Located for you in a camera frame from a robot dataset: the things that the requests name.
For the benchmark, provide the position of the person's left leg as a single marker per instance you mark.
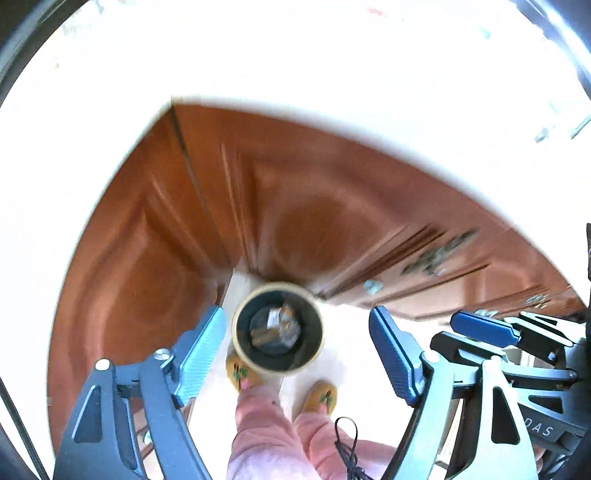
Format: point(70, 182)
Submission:
point(261, 434)

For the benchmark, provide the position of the round beige trash bin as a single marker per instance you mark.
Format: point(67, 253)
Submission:
point(307, 344)

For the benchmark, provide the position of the crumpled grey wrapper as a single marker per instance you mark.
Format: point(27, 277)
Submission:
point(274, 327)

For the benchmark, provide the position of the small metal cabinet knob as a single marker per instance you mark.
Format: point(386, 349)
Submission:
point(372, 287)

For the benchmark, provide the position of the yellow embroidered slipper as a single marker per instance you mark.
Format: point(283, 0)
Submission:
point(321, 399)
point(240, 371)

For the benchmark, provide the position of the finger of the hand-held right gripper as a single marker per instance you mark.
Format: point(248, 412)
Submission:
point(480, 327)
point(461, 346)

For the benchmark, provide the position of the person's leg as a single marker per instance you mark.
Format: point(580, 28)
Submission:
point(323, 447)
point(261, 434)

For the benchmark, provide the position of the wooden cabinet door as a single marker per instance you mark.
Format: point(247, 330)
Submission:
point(295, 198)
point(134, 258)

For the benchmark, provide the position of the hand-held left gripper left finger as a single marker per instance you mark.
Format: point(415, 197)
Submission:
point(198, 355)

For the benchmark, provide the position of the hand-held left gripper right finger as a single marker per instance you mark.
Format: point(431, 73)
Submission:
point(392, 355)

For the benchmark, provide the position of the person's right leg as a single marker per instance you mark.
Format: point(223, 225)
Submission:
point(323, 447)

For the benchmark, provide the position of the wooden drawer front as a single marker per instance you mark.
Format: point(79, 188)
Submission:
point(508, 258)

